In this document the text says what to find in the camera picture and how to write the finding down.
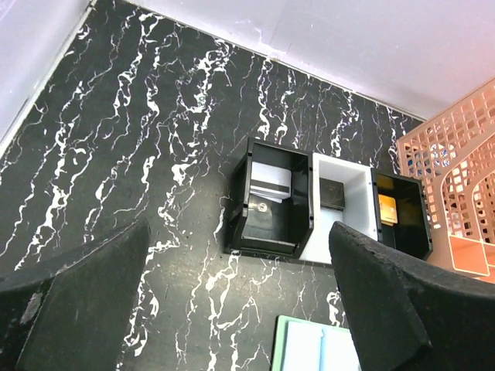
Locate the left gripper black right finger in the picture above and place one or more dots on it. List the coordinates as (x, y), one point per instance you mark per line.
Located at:
(406, 314)

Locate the green card holder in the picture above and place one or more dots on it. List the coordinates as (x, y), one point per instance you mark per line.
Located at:
(305, 345)

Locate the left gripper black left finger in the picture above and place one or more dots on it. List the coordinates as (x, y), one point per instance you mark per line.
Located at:
(71, 312)

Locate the black tray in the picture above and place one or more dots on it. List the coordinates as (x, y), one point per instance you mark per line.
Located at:
(257, 225)
(412, 234)

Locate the right black tray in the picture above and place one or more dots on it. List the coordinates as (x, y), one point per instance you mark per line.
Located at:
(412, 234)

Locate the gold credit card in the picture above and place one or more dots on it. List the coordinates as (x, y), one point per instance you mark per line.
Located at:
(388, 210)

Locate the white middle tray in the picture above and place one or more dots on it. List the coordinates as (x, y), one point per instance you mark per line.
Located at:
(358, 210)

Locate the left black tray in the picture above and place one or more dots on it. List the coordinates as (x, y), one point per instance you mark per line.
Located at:
(257, 225)

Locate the orange file organizer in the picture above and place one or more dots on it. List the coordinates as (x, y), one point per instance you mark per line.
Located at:
(453, 155)

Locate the black credit card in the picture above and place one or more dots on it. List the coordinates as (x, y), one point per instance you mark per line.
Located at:
(331, 194)

